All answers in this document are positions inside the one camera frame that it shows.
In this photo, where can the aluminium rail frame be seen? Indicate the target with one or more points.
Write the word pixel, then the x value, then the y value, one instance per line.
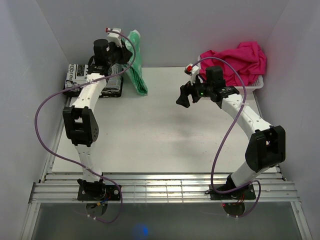
pixel 153 172

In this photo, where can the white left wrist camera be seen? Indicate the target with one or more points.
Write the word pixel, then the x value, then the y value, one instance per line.
pixel 113 36

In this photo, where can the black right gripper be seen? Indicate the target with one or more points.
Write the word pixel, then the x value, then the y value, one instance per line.
pixel 185 90

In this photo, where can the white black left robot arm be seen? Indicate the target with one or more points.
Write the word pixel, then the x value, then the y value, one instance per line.
pixel 80 123

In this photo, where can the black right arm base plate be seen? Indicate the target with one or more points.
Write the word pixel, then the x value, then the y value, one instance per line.
pixel 244 193

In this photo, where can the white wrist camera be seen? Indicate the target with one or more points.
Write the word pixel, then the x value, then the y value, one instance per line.
pixel 192 71
pixel 113 36

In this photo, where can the white plastic basket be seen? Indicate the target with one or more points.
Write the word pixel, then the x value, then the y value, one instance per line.
pixel 258 84

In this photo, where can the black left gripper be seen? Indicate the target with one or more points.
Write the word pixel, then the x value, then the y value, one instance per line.
pixel 125 54

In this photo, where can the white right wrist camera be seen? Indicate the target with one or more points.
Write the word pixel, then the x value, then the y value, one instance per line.
pixel 192 71

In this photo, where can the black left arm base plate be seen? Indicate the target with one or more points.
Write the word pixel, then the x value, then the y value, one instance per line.
pixel 110 192

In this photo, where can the newspaper print folded trousers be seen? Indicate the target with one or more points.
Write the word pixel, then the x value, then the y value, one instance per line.
pixel 77 74

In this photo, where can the pink crumpled trousers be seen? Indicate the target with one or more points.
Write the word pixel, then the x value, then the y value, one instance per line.
pixel 243 64

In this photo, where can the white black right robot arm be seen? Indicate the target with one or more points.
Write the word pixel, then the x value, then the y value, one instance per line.
pixel 267 143

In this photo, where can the green white tie-dye trousers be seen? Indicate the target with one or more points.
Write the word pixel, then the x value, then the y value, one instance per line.
pixel 134 73

